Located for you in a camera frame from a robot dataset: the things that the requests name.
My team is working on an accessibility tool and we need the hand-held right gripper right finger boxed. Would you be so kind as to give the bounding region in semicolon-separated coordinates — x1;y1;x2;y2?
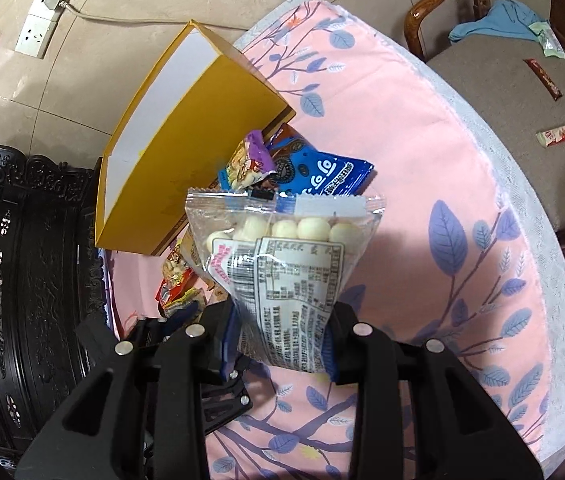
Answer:
325;302;545;480

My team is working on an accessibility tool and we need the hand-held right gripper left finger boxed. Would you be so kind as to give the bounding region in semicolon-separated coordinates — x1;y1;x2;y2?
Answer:
15;302;250;480

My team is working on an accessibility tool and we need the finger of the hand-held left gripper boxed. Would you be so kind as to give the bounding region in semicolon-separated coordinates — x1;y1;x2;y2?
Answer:
135;304;204;347
202;380;254;436

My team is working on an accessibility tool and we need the clear bag of white balls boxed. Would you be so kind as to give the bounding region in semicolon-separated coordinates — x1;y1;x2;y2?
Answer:
185;187;385;373

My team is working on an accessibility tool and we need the yellow cardboard box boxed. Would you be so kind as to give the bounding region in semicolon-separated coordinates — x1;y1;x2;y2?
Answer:
95;20;297;257

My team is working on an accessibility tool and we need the red snack packet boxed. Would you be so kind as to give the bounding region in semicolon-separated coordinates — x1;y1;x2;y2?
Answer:
156;280;208;318

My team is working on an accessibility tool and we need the dark carved wooden bench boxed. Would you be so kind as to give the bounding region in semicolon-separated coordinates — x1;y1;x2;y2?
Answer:
0;145;113;480

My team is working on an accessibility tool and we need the purple blue snack packet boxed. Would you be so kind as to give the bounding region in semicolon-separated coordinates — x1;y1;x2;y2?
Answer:
218;130;278;192

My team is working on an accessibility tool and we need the blue cookie packet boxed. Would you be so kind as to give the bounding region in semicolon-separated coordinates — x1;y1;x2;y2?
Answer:
275;152;375;198

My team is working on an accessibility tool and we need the brown cookie packet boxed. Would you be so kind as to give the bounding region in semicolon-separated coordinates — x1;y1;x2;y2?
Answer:
262;122;320;183

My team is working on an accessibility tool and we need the wooden armchair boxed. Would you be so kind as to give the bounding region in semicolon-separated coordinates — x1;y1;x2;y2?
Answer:
403;0;565;291

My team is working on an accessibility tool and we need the white red candy packet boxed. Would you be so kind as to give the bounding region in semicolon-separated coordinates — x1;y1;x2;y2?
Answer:
535;120;565;148

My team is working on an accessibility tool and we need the dark red snack bar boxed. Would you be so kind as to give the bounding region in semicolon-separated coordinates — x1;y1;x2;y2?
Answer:
523;57;563;102

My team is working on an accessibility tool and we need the blue cloth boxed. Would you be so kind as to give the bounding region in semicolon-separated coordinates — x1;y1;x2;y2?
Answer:
448;0;545;45

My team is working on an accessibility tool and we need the green snack packet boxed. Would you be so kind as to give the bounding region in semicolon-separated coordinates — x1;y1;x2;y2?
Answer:
529;21;565;58

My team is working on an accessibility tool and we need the grey power cable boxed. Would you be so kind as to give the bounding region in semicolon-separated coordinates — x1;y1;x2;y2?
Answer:
60;0;258;32

